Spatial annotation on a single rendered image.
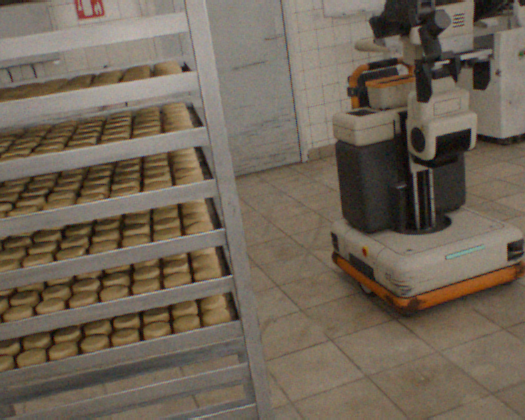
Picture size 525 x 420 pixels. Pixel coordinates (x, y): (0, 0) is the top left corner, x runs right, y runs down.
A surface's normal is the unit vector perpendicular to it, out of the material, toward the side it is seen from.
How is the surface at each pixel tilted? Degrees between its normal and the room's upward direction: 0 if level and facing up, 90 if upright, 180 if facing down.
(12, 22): 90
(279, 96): 90
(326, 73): 90
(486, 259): 90
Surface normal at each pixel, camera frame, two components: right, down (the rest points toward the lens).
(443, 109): 0.36, 0.39
